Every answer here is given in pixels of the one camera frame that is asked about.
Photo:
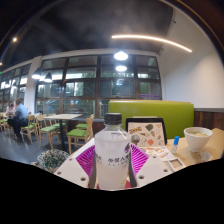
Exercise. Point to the light wooden dining table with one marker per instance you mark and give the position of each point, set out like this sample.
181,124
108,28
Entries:
61,116

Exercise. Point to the wooden chairs with green seats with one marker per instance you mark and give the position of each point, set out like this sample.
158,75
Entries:
76,132

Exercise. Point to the green upholstered bench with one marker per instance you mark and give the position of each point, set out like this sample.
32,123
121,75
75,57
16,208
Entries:
176,113

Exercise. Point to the small blue-capped white bottle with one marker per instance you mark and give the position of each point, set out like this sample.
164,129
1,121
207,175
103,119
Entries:
175,145

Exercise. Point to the round pendant ceiling lights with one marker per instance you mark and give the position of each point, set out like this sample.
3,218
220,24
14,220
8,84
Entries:
120,55

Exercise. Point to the long linear ceiling light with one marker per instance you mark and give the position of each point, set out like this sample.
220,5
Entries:
150,38

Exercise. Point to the clear black-capped water bottle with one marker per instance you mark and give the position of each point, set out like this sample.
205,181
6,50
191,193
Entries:
112,160

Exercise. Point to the person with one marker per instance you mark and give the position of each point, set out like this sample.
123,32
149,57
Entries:
20,116
10,108

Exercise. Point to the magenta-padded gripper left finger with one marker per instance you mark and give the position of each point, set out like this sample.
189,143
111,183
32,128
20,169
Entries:
71,171

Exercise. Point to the white footed bowl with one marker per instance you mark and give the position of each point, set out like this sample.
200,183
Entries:
197,138

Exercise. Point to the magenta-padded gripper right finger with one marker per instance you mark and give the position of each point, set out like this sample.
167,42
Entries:
151,170

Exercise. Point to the green speckled white mug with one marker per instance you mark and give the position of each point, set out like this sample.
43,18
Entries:
51,160

